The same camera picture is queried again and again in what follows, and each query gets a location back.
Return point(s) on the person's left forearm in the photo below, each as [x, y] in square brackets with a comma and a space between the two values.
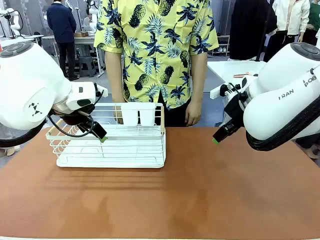
[198, 80]

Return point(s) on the black hanging garment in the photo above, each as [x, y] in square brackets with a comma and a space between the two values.
[250, 30]

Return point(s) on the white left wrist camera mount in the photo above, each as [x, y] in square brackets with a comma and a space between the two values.
[102, 91]

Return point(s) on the person in navy jacket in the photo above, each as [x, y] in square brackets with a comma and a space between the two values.
[61, 25]

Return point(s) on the brown cardboard box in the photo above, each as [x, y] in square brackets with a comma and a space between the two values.
[81, 34]

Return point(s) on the bystander legs dark trousers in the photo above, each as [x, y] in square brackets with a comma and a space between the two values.
[310, 147]

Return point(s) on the person's right hand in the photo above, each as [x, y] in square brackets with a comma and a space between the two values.
[120, 117]

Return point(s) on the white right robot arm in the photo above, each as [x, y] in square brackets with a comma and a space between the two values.
[282, 100]

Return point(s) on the white plastic cutlery holder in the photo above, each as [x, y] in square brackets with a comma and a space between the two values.
[130, 115]

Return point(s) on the person's right forearm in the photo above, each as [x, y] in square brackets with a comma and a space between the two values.
[113, 80]

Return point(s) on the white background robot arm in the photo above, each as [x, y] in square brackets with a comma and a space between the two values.
[13, 22]

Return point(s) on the person in pineapple shirt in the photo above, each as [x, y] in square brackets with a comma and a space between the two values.
[155, 50]

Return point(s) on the person in white jacket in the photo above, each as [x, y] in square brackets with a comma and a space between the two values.
[290, 20]

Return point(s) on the person in green top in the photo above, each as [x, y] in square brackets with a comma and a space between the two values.
[313, 20]

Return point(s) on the white shoe rack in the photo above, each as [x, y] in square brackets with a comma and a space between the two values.
[221, 46]

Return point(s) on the large white table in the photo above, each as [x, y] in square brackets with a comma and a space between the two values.
[230, 68]

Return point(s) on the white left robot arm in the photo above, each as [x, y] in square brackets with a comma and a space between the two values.
[25, 82]

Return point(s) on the grey plastic stool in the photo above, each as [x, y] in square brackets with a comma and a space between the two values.
[86, 66]

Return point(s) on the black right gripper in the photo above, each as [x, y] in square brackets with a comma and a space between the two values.
[236, 110]

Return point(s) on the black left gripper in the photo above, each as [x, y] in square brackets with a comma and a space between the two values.
[75, 117]

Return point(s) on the white background desk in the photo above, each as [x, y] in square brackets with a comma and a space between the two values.
[22, 38]

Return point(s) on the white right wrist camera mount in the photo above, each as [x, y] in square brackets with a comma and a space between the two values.
[217, 92]

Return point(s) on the black trousers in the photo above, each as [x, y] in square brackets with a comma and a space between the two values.
[175, 117]

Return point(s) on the person's left hand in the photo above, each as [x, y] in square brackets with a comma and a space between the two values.
[193, 113]

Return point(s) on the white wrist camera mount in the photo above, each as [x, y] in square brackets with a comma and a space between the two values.
[102, 91]
[217, 92]

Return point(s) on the grey background workbench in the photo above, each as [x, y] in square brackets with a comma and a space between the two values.
[85, 40]

